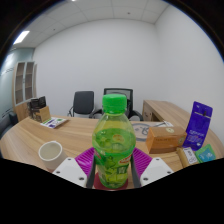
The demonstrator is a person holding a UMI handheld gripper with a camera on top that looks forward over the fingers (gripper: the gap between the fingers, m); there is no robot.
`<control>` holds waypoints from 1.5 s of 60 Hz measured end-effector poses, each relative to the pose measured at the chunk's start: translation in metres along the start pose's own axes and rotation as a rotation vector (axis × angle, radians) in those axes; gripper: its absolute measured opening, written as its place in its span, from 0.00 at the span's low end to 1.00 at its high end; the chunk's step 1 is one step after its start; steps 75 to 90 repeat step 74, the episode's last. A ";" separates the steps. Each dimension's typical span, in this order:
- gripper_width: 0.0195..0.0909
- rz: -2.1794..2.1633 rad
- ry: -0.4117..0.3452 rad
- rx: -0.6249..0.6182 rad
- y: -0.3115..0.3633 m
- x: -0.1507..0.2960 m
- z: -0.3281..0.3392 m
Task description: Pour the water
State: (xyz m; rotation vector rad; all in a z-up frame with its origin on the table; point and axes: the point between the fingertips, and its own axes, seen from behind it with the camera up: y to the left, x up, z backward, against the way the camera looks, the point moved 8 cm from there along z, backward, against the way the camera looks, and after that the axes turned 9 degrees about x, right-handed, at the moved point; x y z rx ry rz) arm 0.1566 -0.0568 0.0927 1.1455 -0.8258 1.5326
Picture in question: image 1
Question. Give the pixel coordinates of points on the blue flat packet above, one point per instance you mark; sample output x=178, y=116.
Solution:
x=207, y=155

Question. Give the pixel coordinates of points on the stack of dark boxes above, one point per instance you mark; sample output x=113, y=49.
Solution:
x=39, y=108

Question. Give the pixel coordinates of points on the long ceiling light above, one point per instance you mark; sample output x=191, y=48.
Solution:
x=21, y=37

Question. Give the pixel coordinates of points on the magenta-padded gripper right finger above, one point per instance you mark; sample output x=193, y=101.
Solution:
x=151, y=168

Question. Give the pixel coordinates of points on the dark sofa chair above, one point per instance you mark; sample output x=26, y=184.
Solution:
x=8, y=121

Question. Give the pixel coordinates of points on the green drink bottle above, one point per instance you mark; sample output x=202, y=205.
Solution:
x=114, y=146

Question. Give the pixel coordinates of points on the black mesh office chair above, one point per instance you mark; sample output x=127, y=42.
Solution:
x=130, y=100

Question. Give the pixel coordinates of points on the folded green cloth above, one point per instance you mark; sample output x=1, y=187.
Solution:
x=198, y=154

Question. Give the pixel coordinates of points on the purple standing pouch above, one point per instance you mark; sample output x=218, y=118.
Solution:
x=198, y=125

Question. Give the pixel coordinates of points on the brown cardboard box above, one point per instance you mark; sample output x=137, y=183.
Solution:
x=165, y=140

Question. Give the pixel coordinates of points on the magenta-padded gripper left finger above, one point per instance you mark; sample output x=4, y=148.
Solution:
x=73, y=168

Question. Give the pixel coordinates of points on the wooden side desk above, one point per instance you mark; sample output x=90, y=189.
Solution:
x=166, y=111

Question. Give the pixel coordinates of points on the wooden shelf cabinet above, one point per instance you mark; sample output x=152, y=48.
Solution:
x=24, y=86

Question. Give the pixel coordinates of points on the dark grey office chair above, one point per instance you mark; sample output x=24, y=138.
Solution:
x=83, y=102

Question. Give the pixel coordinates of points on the white and green leaflet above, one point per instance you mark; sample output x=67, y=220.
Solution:
x=54, y=122

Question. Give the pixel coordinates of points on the white and brown ribbed cup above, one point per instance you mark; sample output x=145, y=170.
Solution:
x=50, y=155

